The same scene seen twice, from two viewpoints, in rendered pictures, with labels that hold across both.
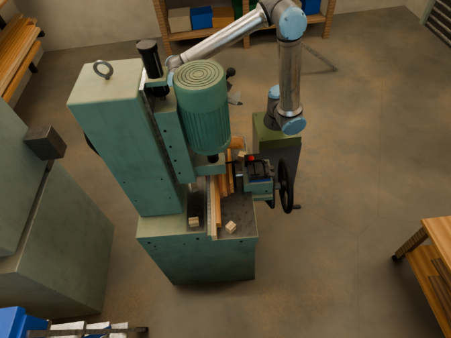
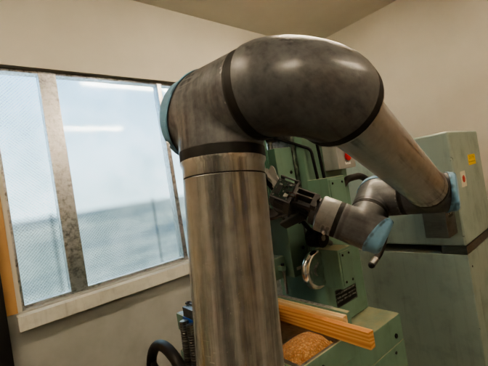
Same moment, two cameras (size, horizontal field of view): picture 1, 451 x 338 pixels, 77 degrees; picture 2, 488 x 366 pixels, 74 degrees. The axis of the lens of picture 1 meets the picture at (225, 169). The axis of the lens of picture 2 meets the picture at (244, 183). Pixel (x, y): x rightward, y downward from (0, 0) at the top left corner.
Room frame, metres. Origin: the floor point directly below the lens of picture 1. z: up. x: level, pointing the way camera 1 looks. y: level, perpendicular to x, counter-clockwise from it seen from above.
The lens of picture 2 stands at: (1.59, -0.64, 1.32)
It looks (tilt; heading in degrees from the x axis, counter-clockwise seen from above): 0 degrees down; 139
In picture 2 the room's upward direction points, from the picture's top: 9 degrees counter-clockwise
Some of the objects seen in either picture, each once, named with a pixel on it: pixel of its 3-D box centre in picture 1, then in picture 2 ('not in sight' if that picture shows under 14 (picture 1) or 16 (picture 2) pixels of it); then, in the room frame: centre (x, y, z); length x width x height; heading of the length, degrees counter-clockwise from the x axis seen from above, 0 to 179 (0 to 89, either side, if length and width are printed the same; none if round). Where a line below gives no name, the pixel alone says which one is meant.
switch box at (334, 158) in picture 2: not in sight; (337, 146); (0.96, 0.36, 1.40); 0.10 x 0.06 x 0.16; 87
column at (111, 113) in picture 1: (141, 152); (311, 216); (0.82, 0.34, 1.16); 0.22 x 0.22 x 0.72; 87
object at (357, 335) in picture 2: (216, 168); (278, 311); (0.87, 0.04, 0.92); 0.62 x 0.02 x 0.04; 177
